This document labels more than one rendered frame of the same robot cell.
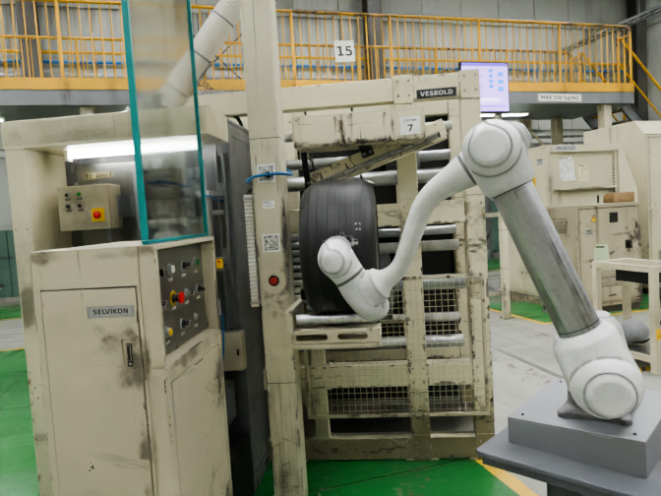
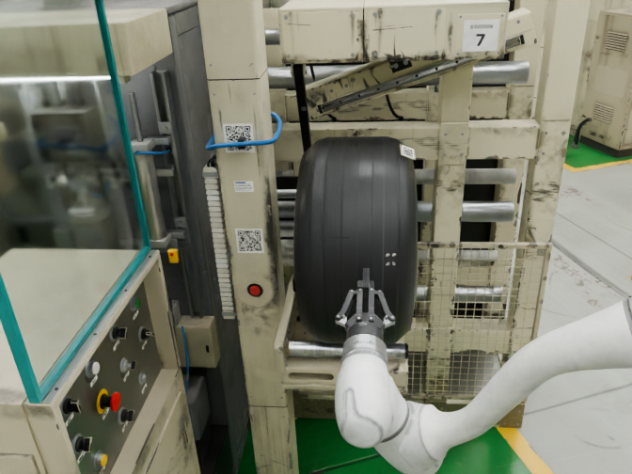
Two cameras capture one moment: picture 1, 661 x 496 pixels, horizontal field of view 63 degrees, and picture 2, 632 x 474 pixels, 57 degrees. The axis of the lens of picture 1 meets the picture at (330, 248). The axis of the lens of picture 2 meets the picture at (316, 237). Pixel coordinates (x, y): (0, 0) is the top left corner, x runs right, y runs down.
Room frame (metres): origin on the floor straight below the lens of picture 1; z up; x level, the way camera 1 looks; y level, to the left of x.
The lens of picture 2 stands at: (0.83, 0.06, 1.95)
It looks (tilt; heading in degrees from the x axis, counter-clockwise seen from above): 27 degrees down; 0
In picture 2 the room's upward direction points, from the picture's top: 3 degrees counter-clockwise
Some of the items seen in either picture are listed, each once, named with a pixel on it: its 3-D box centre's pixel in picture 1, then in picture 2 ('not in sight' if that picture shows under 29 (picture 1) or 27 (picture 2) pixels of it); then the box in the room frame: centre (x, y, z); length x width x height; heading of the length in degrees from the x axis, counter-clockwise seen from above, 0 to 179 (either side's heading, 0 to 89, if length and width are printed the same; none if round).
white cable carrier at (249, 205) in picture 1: (254, 250); (223, 244); (2.29, 0.33, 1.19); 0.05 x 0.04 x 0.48; 174
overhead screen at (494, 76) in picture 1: (484, 88); not in sight; (5.98, -1.80, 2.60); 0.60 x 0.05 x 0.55; 106
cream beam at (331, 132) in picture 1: (359, 131); (390, 28); (2.58, -0.17, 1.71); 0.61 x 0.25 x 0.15; 84
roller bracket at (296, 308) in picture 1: (297, 313); (289, 319); (2.32, 0.16, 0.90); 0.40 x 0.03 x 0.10; 174
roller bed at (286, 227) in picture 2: (299, 270); (289, 222); (2.70, 0.16, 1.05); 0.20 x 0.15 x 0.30; 84
